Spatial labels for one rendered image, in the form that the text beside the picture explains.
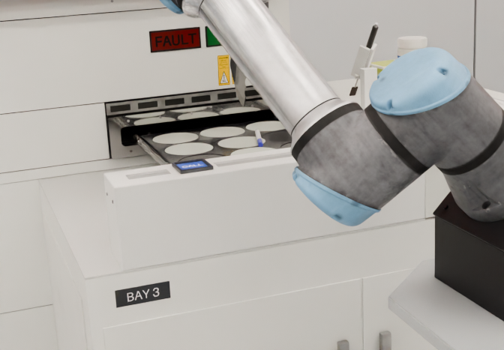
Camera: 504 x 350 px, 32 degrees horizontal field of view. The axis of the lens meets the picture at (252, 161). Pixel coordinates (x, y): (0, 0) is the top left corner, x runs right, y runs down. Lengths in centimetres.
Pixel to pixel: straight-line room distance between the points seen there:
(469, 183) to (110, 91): 102
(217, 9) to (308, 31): 249
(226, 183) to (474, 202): 42
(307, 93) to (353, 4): 264
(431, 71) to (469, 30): 300
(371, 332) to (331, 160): 55
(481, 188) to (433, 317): 19
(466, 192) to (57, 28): 106
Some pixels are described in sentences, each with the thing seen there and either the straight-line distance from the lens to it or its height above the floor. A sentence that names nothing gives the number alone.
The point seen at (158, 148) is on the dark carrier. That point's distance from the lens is 187.
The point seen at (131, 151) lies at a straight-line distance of 203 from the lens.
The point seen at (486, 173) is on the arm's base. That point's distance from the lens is 119.
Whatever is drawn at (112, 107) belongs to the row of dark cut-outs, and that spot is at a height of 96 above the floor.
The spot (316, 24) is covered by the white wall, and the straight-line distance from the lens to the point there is 377.
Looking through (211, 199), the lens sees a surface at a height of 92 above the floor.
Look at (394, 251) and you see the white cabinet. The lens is 161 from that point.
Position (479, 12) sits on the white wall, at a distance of 415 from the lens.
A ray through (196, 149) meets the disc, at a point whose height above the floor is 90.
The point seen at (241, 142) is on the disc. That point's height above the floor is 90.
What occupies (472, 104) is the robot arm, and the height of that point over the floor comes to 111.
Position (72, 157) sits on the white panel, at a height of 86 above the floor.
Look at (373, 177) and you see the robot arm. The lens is 115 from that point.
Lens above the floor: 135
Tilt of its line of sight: 15 degrees down
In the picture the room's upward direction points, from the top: 3 degrees counter-clockwise
